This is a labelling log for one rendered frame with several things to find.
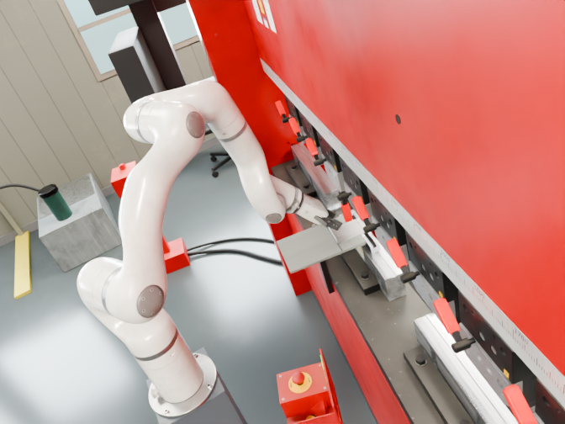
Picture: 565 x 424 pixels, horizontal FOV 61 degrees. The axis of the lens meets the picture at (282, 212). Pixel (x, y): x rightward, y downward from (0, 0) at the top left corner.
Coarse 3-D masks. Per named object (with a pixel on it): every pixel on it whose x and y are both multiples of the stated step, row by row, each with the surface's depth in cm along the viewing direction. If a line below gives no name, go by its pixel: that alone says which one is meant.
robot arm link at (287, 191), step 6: (276, 180) 143; (276, 186) 142; (282, 186) 143; (288, 186) 145; (276, 192) 140; (282, 192) 142; (288, 192) 144; (294, 192) 145; (288, 198) 144; (288, 204) 145
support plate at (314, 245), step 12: (312, 228) 168; (324, 228) 166; (288, 240) 166; (300, 240) 164; (312, 240) 162; (324, 240) 161; (348, 240) 157; (360, 240) 156; (288, 252) 160; (300, 252) 159; (312, 252) 157; (324, 252) 156; (336, 252) 154; (288, 264) 156; (300, 264) 154; (312, 264) 153
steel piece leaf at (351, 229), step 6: (348, 222) 165; (354, 222) 164; (342, 228) 163; (348, 228) 162; (354, 228) 161; (360, 228) 160; (336, 234) 161; (342, 234) 160; (348, 234) 159; (354, 234) 159; (360, 234) 158; (336, 240) 157; (342, 240) 158
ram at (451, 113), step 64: (256, 0) 166; (320, 0) 98; (384, 0) 70; (448, 0) 54; (512, 0) 44; (320, 64) 117; (384, 64) 78; (448, 64) 59; (512, 64) 47; (384, 128) 90; (448, 128) 65; (512, 128) 51; (448, 192) 73; (512, 192) 56; (448, 256) 83; (512, 256) 62; (512, 320) 69
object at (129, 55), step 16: (128, 32) 237; (112, 48) 214; (128, 48) 207; (144, 48) 233; (128, 64) 211; (144, 64) 217; (128, 80) 214; (144, 80) 216; (160, 80) 249; (128, 96) 218; (144, 96) 219
